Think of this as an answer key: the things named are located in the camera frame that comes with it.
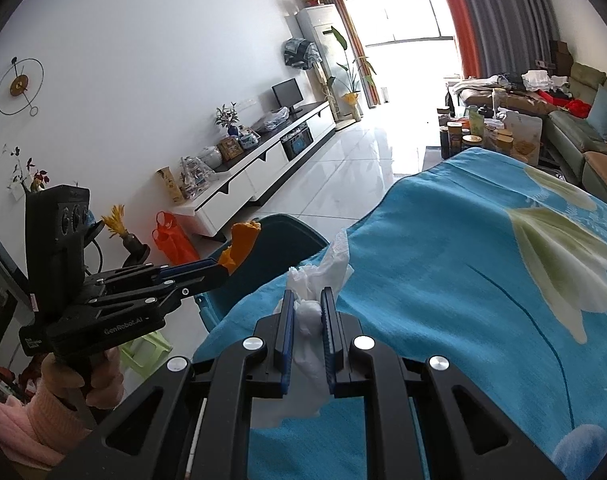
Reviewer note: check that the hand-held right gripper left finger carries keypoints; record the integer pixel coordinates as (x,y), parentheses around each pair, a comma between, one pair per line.
(285,350)

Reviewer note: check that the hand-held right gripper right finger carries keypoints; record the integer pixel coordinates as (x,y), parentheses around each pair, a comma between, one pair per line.
(329,350)

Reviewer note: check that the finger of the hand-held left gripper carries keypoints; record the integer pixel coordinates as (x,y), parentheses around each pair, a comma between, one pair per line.
(183,267)
(203,280)

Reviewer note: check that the orange peel piece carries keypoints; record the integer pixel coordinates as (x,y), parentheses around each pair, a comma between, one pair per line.
(241,245)

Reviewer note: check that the white tissue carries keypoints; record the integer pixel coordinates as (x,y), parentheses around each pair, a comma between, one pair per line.
(311,280)

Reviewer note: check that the person's left forearm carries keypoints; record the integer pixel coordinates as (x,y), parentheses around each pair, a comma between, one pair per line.
(28,425)

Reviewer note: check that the person's left hand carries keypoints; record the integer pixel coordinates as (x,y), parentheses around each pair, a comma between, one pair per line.
(106,385)

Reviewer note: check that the orange plastic bag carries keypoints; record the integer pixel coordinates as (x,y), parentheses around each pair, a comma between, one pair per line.
(176,247)

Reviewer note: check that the yellow flowers in dark vase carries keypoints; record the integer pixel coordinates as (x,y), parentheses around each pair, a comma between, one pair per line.
(133,245)

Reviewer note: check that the black framed screen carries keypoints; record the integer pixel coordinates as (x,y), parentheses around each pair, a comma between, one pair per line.
(1,300)

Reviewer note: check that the red leaf plant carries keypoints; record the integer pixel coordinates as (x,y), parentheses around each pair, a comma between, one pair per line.
(36,177)

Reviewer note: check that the beige patterned vase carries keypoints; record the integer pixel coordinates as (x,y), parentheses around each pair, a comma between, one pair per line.
(171,185)

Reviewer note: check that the green plastic stool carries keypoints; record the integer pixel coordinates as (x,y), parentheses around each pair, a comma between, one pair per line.
(151,350)

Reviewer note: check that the glass ship model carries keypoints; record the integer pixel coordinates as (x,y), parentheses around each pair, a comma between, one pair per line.
(197,177)

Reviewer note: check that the white ceramic jar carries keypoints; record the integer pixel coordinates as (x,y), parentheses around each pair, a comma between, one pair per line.
(211,156)

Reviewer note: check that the white TV cabinet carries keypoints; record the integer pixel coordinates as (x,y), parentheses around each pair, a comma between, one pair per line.
(263,160)

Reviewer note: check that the blue floral tablecloth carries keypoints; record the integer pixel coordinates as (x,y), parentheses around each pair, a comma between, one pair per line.
(458,285)

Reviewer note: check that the blue white porcelain jar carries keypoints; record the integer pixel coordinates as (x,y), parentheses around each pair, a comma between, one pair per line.
(248,137)

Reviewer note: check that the small plant in blue vase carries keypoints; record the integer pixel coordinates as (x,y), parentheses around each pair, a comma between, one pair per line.
(228,117)

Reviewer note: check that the clear plastic bag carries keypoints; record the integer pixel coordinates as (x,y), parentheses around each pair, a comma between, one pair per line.
(272,120)

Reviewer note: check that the black monitor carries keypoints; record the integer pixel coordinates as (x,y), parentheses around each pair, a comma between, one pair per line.
(287,92)

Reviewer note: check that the yellow plant pot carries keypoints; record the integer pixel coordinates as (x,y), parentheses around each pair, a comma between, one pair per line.
(352,105)

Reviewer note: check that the cluttered coffee table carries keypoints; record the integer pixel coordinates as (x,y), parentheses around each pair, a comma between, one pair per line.
(463,145)

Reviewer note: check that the fan with dark cover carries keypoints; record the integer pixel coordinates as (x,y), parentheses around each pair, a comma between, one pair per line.
(301,52)

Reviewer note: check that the tall green potted plant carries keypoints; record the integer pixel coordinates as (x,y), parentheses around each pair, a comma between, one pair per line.
(351,75)

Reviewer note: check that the white standing air conditioner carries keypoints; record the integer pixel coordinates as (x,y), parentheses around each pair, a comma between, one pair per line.
(318,20)

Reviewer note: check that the striped brown curtain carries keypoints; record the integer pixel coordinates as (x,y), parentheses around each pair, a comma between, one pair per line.
(348,25)

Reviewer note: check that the pile of clothes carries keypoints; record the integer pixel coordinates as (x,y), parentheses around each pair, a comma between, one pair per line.
(508,85)

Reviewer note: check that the green sectional sofa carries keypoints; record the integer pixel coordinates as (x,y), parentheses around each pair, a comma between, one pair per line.
(568,130)

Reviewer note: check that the red cloth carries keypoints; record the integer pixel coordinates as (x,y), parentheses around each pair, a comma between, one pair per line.
(578,107)

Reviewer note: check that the blue cushion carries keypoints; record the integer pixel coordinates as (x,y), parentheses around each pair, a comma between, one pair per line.
(606,112)

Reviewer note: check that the stacked cardboard boxes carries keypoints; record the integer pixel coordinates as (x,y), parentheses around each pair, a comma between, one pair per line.
(561,55)

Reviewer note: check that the grey and orange curtain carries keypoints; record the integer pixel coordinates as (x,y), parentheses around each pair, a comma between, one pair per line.
(498,10)

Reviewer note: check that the small picture frame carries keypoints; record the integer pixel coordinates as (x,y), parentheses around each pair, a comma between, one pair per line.
(231,149)

